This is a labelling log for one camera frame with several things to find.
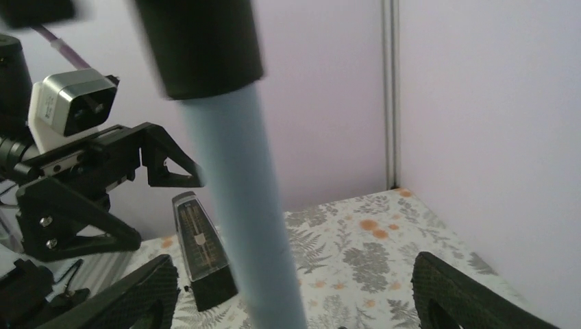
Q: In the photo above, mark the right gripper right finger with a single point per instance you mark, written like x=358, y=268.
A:
x=445, y=297

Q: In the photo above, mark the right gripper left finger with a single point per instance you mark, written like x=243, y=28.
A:
x=145, y=298

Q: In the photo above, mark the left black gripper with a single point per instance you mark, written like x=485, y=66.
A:
x=54, y=189

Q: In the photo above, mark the black metronome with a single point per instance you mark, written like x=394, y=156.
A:
x=208, y=269

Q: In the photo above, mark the light blue music stand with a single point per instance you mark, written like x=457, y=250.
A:
x=207, y=54

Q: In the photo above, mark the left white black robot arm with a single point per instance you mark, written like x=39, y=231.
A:
x=16, y=82

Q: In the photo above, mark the floral patterned table mat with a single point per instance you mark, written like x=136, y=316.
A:
x=354, y=257

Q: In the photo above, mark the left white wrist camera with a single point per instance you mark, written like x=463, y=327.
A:
x=66, y=107

